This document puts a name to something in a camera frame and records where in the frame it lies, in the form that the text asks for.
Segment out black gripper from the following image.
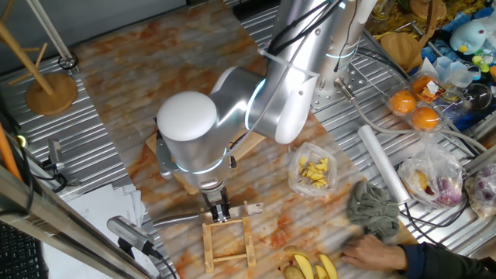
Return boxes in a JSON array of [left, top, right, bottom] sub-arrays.
[[201, 187, 233, 225]]

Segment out steel kitchen knife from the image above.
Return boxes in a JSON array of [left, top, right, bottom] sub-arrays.
[[153, 201, 265, 229]]

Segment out dark sleeved forearm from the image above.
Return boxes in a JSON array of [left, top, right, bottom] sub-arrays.
[[398, 242, 496, 279]]

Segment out person bare hand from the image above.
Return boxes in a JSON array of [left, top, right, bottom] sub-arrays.
[[339, 233, 408, 272]]

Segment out wooden knife rack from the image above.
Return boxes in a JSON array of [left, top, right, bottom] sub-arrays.
[[201, 216, 257, 274]]

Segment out wooden cutting board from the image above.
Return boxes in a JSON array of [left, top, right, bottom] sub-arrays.
[[145, 129, 267, 197]]

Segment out whole brown potato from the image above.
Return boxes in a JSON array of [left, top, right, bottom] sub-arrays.
[[281, 264, 307, 279]]

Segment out plastic bag of potato pieces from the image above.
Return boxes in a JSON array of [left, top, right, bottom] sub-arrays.
[[287, 141, 339, 198]]

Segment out white paper sheet stack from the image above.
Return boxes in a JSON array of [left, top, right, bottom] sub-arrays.
[[40, 184, 146, 279]]

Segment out grey green cloth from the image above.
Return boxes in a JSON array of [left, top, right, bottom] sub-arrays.
[[346, 179, 401, 240]]

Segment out orange marble pattern mat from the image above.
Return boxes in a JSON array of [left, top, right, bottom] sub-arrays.
[[72, 0, 419, 279]]

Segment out white plastic wrap roll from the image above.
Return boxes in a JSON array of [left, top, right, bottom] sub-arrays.
[[356, 124, 411, 205]]

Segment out metal robot mounting plate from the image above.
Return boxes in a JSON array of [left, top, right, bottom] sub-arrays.
[[309, 61, 369, 110]]

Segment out wooden round base stand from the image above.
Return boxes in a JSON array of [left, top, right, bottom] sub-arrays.
[[0, 0, 79, 117]]

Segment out black keyboard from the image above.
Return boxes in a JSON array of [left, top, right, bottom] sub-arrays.
[[0, 222, 50, 279]]

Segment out orange pole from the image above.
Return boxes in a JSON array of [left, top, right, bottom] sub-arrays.
[[0, 122, 23, 182]]

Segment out purple onion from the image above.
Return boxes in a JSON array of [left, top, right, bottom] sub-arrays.
[[436, 176, 463, 206]]

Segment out orange fruit with label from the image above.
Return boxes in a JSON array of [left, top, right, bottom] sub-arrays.
[[410, 74, 437, 98]]

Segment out wooden disc with stick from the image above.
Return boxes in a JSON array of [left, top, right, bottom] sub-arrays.
[[380, 0, 447, 74]]

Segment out clear plastic fruit container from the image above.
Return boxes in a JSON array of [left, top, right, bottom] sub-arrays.
[[383, 69, 450, 135]]

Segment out white rod stand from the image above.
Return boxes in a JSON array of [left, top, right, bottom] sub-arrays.
[[26, 0, 81, 73]]

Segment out clear glass jar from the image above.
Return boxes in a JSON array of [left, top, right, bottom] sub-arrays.
[[371, 0, 392, 21]]

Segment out clear bag of purple vegetables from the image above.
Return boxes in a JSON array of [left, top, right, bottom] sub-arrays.
[[463, 162, 496, 221]]

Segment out clear plastic cups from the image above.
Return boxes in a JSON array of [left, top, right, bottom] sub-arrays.
[[432, 56, 476, 88]]

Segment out clear glass bowl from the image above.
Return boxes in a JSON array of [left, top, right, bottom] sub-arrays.
[[460, 82, 494, 112]]

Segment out green yellow toy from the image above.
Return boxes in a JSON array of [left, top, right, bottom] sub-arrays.
[[470, 53, 491, 74]]

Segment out blue plush toy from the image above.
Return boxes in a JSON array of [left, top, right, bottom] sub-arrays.
[[449, 19, 489, 55]]

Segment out grey camera mounting bracket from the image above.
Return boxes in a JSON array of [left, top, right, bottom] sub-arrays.
[[155, 131, 175, 181]]

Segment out grey cylindrical camera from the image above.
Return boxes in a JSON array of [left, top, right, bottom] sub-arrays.
[[106, 215, 156, 257]]

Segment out steel frame rail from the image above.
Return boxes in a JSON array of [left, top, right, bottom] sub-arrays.
[[0, 164, 150, 279]]

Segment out grey camera on clamp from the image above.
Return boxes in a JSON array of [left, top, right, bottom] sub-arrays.
[[41, 138, 81, 194]]

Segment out grey robot hose cable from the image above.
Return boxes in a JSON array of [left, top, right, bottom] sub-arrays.
[[333, 77, 489, 154]]

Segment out thick black cable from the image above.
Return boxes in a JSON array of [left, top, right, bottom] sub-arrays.
[[266, 0, 344, 56]]

